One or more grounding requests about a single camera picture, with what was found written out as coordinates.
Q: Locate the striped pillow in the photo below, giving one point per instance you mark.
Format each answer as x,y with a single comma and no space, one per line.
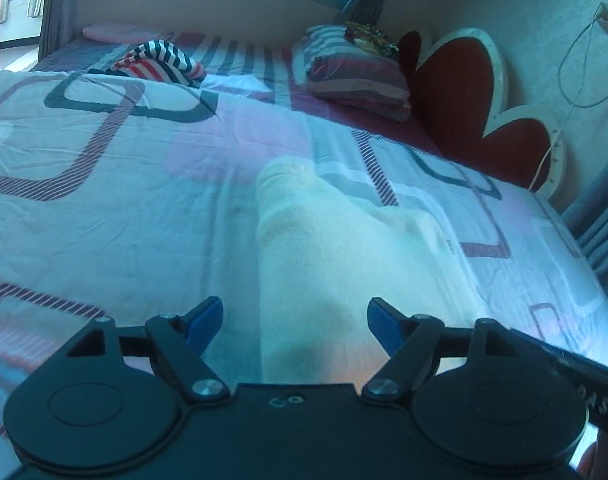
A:
354,77

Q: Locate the striped bed sheet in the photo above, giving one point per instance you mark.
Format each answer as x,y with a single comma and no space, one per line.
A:
264,67

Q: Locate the pink pillow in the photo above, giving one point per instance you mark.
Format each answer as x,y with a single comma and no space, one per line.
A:
109,32

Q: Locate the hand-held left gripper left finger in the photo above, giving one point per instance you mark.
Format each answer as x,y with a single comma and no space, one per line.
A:
204,322

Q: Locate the red white navy striped garment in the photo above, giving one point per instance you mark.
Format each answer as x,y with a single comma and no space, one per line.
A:
159,62

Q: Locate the patterned bed blanket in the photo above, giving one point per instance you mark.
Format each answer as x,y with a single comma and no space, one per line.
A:
109,220

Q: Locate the red headboard with white rim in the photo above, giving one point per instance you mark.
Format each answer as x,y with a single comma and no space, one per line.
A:
458,95

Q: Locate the colourful patterned cloth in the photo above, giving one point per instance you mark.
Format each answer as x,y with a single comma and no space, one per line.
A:
371,40

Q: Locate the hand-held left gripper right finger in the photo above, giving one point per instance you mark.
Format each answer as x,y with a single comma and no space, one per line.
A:
383,322

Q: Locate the white towel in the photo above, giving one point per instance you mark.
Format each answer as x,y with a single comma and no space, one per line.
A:
324,260

